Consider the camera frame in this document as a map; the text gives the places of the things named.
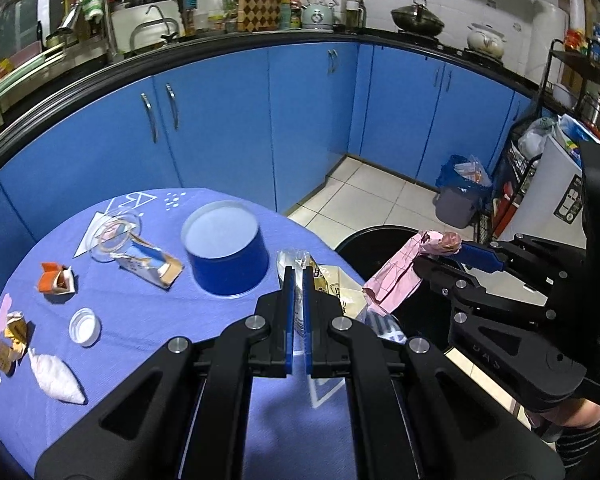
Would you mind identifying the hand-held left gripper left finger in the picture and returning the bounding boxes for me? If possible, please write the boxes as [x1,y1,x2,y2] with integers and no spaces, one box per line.
[34,265,297,480]

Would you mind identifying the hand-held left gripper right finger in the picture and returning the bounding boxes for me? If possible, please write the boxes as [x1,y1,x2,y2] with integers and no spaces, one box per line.
[302,266,566,480]

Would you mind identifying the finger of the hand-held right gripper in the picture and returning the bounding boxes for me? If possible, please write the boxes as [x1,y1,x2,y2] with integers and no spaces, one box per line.
[450,232,588,311]
[412,256,588,413]

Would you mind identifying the pink paper wrapper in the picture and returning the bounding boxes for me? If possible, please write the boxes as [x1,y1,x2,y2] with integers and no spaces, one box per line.
[362,230,463,317]

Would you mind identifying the clear plastic packet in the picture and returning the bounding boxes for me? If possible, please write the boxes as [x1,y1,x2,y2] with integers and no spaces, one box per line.
[276,248,322,337]

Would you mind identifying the black trash bin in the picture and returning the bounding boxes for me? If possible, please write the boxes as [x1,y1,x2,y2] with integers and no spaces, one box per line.
[334,225,481,361]

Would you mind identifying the small orange carton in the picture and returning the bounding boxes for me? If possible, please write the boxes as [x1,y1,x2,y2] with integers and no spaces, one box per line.
[37,262,77,295]

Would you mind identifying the person's right forearm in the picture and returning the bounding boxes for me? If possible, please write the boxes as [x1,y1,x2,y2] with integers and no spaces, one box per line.
[525,399,600,431]

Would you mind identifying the beige snack bag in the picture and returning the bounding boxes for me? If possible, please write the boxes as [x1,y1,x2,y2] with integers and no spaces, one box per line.
[312,262,371,323]

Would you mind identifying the grey bin with blue bag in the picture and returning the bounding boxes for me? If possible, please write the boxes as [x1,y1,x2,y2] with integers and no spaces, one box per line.
[434,154,495,229]

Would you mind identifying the white appliance box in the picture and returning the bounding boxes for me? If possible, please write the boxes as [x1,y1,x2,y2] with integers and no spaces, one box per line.
[497,135,586,251]

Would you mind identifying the blue round tin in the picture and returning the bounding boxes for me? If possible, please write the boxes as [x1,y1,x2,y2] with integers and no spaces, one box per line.
[181,201,271,297]

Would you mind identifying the clear striped plastic wrapper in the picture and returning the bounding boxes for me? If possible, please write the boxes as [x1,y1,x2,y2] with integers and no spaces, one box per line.
[365,310,408,346]

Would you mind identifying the steel pot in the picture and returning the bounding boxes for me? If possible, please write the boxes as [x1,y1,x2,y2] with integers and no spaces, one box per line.
[580,92,600,128]

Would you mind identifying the white plastic bag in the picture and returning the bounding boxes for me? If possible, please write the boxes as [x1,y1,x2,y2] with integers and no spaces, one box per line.
[517,117,561,158]

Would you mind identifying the black metal rack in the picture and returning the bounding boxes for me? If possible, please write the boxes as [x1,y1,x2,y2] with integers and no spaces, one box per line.
[537,37,600,128]

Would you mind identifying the torn crumpled drink carton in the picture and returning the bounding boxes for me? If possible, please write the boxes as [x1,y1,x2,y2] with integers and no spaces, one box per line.
[111,237,186,290]

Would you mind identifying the blue kitchen cabinets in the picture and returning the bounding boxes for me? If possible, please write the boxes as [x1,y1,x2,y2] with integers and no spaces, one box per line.
[0,40,546,311]

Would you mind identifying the clear glass dish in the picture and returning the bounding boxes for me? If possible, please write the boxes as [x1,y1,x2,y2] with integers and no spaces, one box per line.
[89,214,146,263]

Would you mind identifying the white ceramic pot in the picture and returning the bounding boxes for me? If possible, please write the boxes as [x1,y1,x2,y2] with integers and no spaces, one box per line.
[466,22,507,58]

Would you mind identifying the white plastic lid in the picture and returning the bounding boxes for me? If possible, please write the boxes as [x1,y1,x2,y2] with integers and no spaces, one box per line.
[69,307,102,347]

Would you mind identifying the person's striped clothing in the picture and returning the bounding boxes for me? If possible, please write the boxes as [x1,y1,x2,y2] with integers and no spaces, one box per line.
[555,422,600,480]

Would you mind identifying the dark wok with lid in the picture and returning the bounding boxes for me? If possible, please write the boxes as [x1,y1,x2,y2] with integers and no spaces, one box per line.
[391,0,446,37]

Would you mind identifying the white tissue packet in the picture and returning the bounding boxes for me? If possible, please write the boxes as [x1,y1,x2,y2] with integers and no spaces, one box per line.
[27,347,87,405]

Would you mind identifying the yellow crumpled wrapper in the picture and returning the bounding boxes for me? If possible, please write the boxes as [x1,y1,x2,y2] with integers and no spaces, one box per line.
[5,311,30,361]

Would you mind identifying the pale green kettle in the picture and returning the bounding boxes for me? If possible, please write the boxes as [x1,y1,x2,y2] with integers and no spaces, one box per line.
[300,0,342,31]

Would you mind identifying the black kitchen countertop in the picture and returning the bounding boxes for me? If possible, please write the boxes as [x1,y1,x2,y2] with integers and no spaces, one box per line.
[0,27,543,181]

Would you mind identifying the chrome sink faucet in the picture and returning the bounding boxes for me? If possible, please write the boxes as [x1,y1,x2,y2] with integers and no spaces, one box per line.
[130,4,181,48]

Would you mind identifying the white sink basin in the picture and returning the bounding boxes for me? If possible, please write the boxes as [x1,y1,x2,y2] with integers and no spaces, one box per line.
[111,0,183,53]

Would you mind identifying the dish rack tray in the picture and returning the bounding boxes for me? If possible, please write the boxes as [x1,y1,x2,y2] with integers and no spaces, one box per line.
[0,42,66,106]

